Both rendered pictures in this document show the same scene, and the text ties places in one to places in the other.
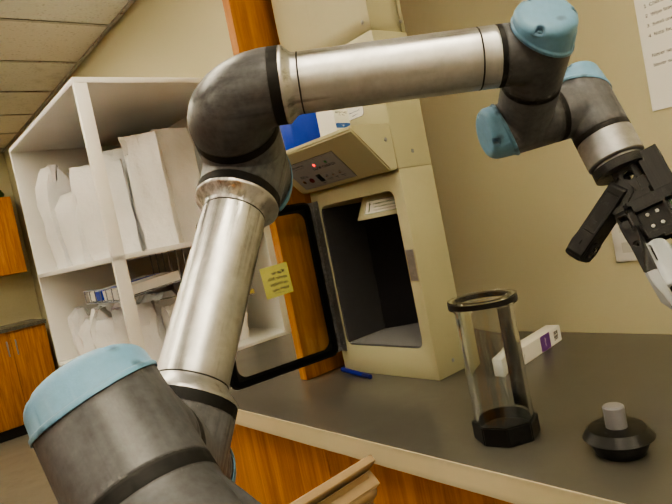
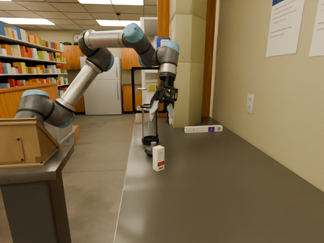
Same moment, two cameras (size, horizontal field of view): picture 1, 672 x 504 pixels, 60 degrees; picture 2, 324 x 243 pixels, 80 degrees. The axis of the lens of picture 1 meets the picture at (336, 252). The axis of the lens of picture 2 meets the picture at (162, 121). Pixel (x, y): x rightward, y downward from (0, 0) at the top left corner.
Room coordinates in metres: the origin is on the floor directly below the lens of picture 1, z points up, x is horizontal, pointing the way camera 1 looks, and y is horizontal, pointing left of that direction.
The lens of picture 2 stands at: (0.05, -0.87, 1.34)
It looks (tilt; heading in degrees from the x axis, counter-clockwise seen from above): 14 degrees down; 34
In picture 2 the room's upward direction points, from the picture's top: straight up
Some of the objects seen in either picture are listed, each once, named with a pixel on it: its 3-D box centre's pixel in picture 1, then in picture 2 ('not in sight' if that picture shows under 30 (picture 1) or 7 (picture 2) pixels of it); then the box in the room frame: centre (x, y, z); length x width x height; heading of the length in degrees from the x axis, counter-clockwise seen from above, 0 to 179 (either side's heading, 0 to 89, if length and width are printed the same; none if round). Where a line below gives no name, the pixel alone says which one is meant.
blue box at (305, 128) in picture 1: (295, 132); (162, 45); (1.40, 0.04, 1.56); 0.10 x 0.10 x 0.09; 39
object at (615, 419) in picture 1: (616, 428); (153, 148); (0.77, -0.33, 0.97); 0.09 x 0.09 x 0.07
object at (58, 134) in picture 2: not in sight; (55, 126); (1.59, 2.28, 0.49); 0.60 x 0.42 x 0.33; 39
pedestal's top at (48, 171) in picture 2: not in sight; (31, 161); (0.41, 0.14, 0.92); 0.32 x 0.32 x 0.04; 45
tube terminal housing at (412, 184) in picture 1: (393, 210); (187, 74); (1.45, -0.16, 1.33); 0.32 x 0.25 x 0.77; 39
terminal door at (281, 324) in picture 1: (271, 292); (149, 90); (1.39, 0.17, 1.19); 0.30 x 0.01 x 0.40; 124
